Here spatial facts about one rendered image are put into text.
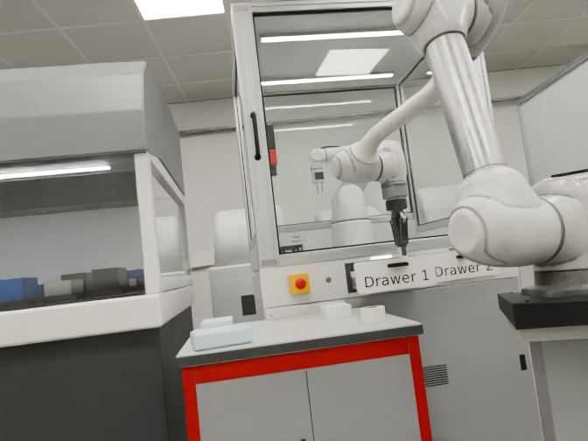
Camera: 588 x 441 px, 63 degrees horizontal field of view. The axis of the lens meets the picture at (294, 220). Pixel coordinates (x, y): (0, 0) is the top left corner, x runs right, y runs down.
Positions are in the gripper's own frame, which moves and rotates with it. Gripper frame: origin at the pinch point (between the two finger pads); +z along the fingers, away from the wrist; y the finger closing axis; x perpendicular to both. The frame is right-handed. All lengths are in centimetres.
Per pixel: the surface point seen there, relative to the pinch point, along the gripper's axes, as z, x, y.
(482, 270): 9.3, -35.9, 14.2
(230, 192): -86, 56, 340
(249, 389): 28, 58, -43
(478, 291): 17.2, -33.8, 16.0
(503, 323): 31, -42, 16
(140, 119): -53, 84, -10
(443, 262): 4.1, -20.5, 14.2
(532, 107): -100, -176, 167
